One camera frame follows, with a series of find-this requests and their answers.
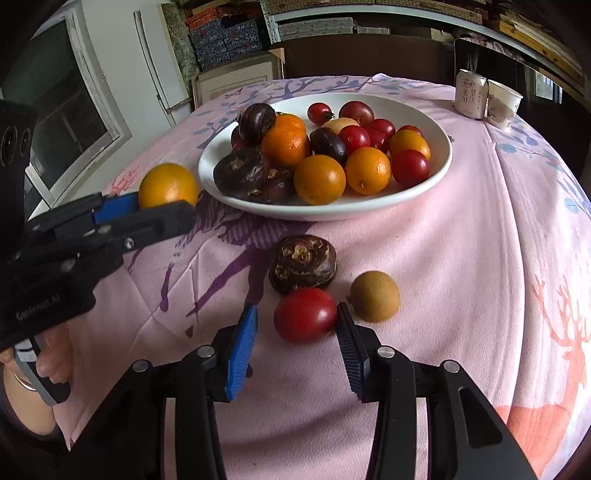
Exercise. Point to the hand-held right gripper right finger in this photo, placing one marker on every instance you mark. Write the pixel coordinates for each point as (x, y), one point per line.
(351, 355)

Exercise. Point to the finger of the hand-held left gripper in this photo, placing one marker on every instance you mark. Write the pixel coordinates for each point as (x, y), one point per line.
(115, 206)
(157, 224)

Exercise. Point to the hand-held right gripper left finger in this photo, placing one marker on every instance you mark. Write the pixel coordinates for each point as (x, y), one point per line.
(240, 350)

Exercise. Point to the dark brown water chestnut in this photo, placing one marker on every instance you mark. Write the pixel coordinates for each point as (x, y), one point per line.
(278, 189)
(302, 264)
(241, 173)
(328, 145)
(257, 122)

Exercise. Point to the mandarin orange with stem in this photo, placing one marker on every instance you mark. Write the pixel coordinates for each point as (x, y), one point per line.
(286, 143)

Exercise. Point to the red cherry tomato with stem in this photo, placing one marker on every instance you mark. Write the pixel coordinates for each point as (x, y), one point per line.
(319, 114)

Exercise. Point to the tan longan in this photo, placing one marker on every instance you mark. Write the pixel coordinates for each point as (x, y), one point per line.
(375, 297)
(339, 124)

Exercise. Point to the dark red plum tomato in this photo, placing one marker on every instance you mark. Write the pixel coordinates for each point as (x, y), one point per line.
(356, 113)

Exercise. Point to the white ceramic plate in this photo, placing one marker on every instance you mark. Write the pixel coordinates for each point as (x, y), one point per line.
(434, 134)

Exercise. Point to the person's left hand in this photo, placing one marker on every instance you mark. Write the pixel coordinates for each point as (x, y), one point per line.
(55, 355)

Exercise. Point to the pink printed tablecloth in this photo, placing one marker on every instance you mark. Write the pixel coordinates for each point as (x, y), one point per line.
(438, 277)

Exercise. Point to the white framed window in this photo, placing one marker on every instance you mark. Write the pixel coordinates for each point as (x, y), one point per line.
(60, 92)

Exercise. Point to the white board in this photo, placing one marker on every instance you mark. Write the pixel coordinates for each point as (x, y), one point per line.
(157, 60)

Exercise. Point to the stack of blue patterned boxes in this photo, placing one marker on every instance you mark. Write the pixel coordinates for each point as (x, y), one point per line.
(226, 37)

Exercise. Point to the brown wooden cabinet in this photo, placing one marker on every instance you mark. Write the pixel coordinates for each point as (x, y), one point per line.
(360, 60)

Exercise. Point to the white drink can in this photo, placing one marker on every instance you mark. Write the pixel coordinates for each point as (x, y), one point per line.
(470, 94)

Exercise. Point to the white paper cup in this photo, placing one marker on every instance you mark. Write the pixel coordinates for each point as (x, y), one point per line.
(502, 105)

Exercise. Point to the black glossy panel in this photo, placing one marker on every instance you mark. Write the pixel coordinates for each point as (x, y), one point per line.
(466, 55)

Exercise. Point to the shelf with boxes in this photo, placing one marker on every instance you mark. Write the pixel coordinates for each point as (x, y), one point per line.
(531, 32)

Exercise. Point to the wooden picture frame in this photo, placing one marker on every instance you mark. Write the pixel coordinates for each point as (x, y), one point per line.
(231, 81)

